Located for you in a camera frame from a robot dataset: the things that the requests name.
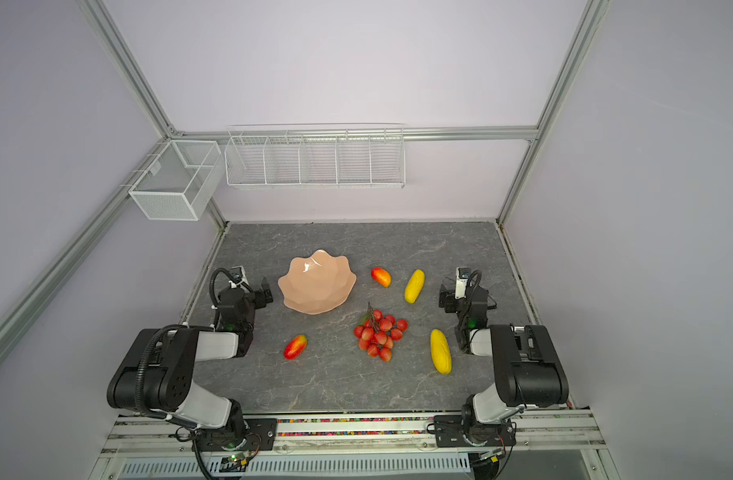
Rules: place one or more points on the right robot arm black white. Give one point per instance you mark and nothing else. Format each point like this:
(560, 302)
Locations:
(527, 373)

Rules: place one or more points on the red lychee bunch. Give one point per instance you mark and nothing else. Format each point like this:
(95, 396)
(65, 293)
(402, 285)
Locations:
(377, 333)

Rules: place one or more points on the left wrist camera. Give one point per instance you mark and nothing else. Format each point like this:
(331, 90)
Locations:
(238, 275)

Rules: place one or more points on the white mesh box basket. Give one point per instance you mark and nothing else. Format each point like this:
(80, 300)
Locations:
(180, 180)

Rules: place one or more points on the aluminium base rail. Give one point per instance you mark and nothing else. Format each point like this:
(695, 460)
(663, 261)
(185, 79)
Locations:
(402, 432)

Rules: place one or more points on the yellow fruit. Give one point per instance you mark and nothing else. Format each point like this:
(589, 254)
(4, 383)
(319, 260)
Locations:
(440, 352)
(414, 286)

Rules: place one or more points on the yellow fruit front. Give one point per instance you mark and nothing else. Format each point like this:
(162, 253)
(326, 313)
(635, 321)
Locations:
(440, 352)

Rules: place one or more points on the peach scalloped fruit bowl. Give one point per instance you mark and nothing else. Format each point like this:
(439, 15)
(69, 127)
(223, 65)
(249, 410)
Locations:
(318, 283)

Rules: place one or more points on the red mango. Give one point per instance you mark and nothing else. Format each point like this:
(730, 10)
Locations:
(296, 347)
(381, 277)

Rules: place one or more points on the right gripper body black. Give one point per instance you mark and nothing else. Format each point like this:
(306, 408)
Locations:
(453, 305)

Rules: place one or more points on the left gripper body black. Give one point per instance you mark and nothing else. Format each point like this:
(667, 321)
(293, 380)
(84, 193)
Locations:
(256, 302)

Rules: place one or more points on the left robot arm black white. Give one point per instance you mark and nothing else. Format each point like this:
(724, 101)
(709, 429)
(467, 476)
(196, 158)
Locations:
(156, 377)

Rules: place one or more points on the long white wire basket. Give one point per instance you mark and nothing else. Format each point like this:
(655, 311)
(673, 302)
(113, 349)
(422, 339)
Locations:
(315, 155)

